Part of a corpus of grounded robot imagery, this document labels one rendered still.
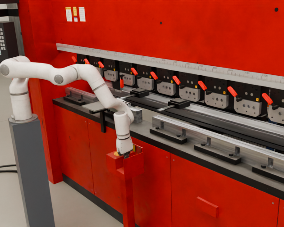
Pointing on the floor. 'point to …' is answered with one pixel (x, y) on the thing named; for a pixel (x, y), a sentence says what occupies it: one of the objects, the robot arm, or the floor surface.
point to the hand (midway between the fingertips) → (126, 158)
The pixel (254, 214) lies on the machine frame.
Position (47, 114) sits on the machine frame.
